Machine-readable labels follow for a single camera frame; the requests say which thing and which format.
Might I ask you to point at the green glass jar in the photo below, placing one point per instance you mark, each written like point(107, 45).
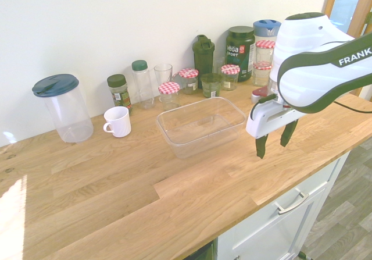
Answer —
point(210, 86)

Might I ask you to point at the white ceramic mug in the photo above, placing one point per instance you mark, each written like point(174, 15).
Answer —
point(118, 122)

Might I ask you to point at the clear bottle with green lid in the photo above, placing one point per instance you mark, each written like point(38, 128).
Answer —
point(142, 85)

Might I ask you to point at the clear rectangular plastic container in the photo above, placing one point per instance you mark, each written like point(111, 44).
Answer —
point(200, 126)

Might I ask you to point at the glass jar red checked lid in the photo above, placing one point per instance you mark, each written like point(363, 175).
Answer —
point(265, 52)
point(169, 95)
point(262, 74)
point(230, 77)
point(189, 81)

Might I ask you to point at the tall clear drinking glass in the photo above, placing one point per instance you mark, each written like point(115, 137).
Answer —
point(163, 72)

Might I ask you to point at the dark green shaker bottle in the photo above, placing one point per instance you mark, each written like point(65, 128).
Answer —
point(203, 59)

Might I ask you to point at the black Vega protein tub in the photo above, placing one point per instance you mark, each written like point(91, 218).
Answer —
point(239, 53)

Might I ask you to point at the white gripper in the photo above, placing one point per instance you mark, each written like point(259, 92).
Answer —
point(261, 120)

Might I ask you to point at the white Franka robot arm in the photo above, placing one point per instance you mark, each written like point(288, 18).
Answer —
point(305, 76)

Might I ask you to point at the clear pitcher with blue lid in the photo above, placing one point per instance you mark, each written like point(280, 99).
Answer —
point(68, 111)

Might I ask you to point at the spice jar with dark lid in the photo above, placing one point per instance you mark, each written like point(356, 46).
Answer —
point(119, 95)

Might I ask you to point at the white cabinet drawer front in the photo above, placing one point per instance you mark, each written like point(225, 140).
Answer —
point(276, 228)

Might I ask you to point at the clear canister with blue lid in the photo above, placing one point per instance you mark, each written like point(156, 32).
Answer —
point(266, 27)

